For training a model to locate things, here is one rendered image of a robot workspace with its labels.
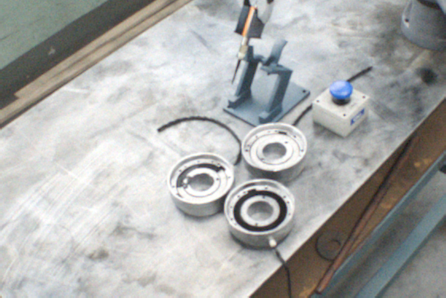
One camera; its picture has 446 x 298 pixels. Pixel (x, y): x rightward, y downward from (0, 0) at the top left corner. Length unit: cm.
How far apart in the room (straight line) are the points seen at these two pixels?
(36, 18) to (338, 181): 183
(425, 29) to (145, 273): 70
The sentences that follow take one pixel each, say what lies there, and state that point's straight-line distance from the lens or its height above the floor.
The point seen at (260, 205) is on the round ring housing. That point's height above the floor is 82.
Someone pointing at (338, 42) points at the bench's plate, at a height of 80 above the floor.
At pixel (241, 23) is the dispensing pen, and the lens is 107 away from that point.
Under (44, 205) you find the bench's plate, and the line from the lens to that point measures 113.
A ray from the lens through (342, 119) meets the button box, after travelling 112.
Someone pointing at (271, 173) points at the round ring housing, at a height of 83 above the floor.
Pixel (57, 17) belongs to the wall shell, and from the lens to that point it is 275.
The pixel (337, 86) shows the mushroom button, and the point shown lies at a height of 87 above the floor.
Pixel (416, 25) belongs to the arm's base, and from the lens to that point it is 133.
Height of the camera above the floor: 161
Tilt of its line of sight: 44 degrees down
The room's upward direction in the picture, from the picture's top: 9 degrees counter-clockwise
